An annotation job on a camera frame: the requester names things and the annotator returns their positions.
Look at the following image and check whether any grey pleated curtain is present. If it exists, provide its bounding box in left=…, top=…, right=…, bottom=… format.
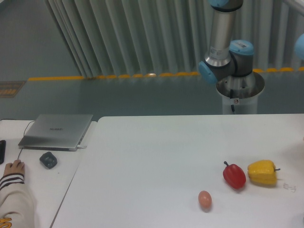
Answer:
left=46, top=0, right=304, bottom=78

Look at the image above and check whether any person's hand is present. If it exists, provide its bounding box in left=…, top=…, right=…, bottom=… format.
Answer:
left=3, top=160, right=25, bottom=177

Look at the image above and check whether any black plastic holder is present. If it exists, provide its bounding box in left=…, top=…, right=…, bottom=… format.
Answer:
left=39, top=152, right=57, bottom=169

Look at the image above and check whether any cream striped sleeve forearm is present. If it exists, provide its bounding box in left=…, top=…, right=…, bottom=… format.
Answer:
left=0, top=173, right=35, bottom=228

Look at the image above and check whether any brown egg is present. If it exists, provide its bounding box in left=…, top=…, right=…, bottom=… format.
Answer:
left=198, top=190, right=212, bottom=209

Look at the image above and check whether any yellow bell pepper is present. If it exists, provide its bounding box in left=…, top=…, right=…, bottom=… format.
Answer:
left=247, top=160, right=280, bottom=186

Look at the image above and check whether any red bell pepper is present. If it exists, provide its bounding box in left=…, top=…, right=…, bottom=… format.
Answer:
left=223, top=161, right=246, bottom=190

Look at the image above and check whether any silver closed laptop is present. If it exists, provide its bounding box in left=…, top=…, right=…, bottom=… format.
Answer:
left=19, top=114, right=93, bottom=151

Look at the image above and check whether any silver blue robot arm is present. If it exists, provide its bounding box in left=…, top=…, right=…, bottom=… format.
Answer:
left=199, top=0, right=288, bottom=84

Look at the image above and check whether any black keyboard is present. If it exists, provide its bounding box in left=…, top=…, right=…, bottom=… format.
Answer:
left=0, top=140, right=6, bottom=164

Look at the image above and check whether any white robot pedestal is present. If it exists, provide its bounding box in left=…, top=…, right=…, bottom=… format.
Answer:
left=216, top=72, right=265, bottom=114

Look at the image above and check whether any thin grey mouse cable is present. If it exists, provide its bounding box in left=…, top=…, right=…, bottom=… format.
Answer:
left=16, top=120, right=36, bottom=161

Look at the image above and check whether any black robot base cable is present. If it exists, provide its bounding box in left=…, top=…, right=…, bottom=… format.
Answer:
left=229, top=89, right=236, bottom=114

